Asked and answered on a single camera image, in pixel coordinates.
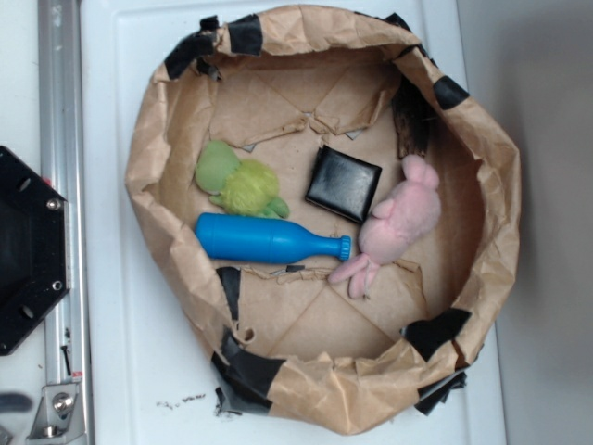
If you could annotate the blue plastic bottle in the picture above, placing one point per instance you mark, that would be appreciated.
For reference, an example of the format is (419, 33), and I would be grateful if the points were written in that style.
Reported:
(242, 238)

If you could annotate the green plush toy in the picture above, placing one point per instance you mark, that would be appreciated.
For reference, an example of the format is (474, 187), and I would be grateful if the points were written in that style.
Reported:
(244, 187)

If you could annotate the metal corner bracket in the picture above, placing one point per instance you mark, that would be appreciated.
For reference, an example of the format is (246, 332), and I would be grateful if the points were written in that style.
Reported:
(59, 417)

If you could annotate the pink plush bunny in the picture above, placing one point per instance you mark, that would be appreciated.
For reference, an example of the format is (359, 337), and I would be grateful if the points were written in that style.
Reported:
(411, 211)

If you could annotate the brown paper bag bin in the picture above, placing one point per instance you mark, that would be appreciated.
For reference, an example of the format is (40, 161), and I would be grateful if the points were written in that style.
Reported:
(277, 86)

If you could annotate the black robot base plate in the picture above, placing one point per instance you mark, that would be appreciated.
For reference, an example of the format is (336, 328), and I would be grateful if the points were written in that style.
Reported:
(33, 250)

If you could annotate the black square pad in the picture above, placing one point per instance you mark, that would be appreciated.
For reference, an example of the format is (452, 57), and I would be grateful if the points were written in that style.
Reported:
(342, 184)

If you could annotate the aluminium frame rail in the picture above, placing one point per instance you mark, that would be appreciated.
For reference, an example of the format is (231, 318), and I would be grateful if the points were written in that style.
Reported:
(66, 327)

